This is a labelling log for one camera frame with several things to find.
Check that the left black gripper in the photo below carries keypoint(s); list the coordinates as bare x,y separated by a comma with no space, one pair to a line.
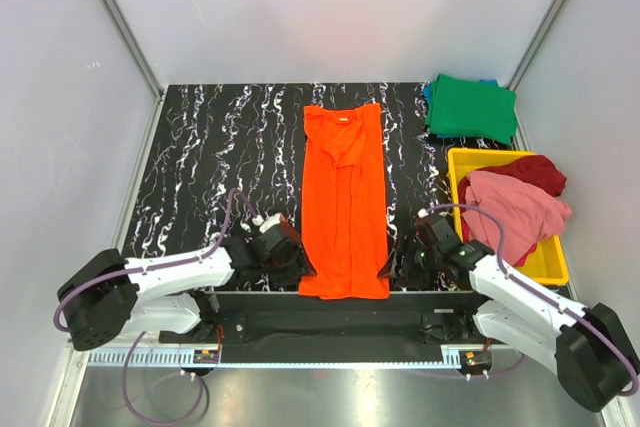
299,267

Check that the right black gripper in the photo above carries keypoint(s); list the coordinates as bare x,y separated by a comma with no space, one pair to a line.
409,277

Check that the orange t shirt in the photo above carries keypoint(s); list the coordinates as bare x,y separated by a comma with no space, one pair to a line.
343,210

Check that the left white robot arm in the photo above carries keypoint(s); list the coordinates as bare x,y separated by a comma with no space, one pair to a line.
174,295

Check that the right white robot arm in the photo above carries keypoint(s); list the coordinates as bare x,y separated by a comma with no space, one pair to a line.
587,349

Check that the pink t shirt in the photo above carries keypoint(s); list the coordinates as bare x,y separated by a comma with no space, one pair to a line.
520,214

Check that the yellow plastic bin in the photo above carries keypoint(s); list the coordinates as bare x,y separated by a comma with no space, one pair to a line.
546,264

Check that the folded green t shirt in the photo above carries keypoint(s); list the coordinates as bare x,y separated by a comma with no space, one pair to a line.
465,108

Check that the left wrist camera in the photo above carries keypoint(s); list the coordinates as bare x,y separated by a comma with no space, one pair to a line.
262,225

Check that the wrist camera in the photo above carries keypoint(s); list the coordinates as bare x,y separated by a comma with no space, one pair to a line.
262,225
432,227

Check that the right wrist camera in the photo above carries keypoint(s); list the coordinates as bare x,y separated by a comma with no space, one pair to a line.
432,227

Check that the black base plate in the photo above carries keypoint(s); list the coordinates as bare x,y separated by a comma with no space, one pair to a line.
285,328

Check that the aluminium frame rail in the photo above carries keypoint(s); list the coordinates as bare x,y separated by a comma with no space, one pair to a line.
66,394

